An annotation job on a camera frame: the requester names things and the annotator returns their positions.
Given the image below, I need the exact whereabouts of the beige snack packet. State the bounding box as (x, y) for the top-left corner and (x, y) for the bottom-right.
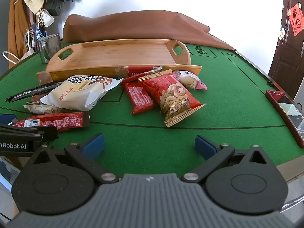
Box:
(24, 103), (64, 114)

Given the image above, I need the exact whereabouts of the small white handbag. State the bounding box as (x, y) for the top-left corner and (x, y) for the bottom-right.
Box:
(39, 9), (55, 27)

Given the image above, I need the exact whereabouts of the red white-label snack packet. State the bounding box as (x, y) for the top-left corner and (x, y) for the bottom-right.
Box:
(13, 112), (91, 133)

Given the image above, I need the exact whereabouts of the black bar packet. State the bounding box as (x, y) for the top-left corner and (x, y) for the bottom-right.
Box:
(6, 83), (63, 103)

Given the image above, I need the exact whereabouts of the metal cup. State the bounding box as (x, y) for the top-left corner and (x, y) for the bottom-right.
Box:
(36, 34), (62, 64)

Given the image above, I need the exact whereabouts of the red gold nut packet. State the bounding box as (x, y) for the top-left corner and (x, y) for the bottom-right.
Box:
(138, 69), (207, 128)

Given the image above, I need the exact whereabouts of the dark brown door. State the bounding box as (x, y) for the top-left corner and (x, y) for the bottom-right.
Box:
(268, 0), (304, 86)

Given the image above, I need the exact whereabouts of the large white snack packet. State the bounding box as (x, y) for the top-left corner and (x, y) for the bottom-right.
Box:
(41, 75), (124, 112)

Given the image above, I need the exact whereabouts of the blue striped bag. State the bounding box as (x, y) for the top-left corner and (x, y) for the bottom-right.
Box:
(33, 22), (48, 41)

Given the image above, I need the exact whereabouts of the wooden tray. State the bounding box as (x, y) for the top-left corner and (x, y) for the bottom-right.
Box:
(36, 39), (202, 82)

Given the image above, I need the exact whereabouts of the red door decoration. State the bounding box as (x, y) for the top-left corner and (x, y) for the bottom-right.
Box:
(287, 3), (304, 36)

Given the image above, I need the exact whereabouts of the red brown-ended stick packet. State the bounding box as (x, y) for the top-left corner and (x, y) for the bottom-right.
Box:
(116, 65), (163, 78)

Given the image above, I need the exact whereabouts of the slim red stick packet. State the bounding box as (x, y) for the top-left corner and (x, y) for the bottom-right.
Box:
(121, 72), (154, 84)

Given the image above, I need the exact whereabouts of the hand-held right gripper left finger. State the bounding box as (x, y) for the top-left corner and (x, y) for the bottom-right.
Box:
(22, 133), (119, 184)

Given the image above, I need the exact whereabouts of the orange coat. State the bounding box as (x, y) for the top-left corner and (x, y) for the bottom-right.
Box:
(8, 0), (31, 69)

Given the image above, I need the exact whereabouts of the white paper bag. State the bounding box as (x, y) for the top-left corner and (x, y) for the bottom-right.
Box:
(2, 49), (36, 65)

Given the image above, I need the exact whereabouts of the red bar packet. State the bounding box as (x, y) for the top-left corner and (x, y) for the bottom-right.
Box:
(122, 81), (156, 116)

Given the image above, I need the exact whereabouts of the small white blue packet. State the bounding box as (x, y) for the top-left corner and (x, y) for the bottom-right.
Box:
(173, 70), (208, 91)

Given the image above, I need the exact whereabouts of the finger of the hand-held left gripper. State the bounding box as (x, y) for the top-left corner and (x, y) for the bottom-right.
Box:
(0, 114), (17, 125)
(0, 123), (59, 143)

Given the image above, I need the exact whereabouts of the brown cloth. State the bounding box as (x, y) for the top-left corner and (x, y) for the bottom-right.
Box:
(62, 10), (238, 51)

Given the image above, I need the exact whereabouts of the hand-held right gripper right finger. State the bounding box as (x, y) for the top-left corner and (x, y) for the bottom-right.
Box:
(180, 135), (278, 184)

